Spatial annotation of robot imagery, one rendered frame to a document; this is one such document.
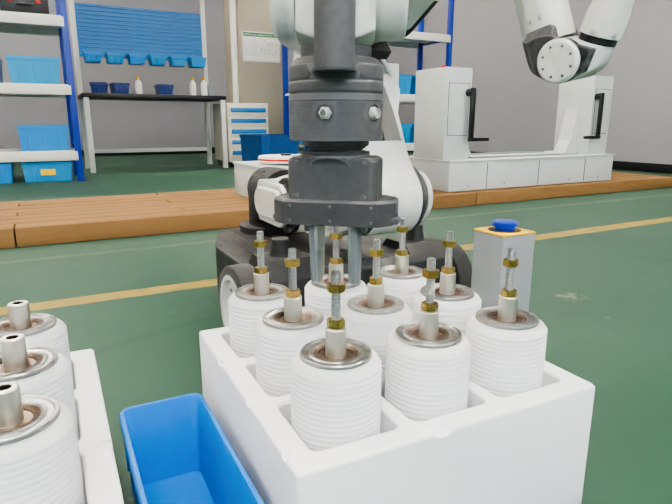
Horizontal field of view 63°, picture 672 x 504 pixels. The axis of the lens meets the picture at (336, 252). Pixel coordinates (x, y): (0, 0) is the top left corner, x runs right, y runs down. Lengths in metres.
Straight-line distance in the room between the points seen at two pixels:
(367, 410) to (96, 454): 0.26
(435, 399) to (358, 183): 0.25
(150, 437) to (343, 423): 0.34
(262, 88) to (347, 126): 6.66
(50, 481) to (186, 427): 0.34
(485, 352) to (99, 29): 6.19
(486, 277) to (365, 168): 0.48
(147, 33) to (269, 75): 1.52
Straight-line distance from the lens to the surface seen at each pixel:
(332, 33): 0.46
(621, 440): 1.01
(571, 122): 4.35
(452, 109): 3.40
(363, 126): 0.49
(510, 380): 0.69
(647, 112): 6.40
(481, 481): 0.67
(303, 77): 0.50
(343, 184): 0.50
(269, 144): 5.21
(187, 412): 0.81
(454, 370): 0.61
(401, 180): 1.08
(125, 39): 6.63
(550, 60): 1.10
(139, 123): 9.00
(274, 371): 0.66
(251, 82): 7.10
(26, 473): 0.50
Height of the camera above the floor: 0.49
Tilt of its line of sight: 13 degrees down
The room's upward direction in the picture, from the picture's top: straight up
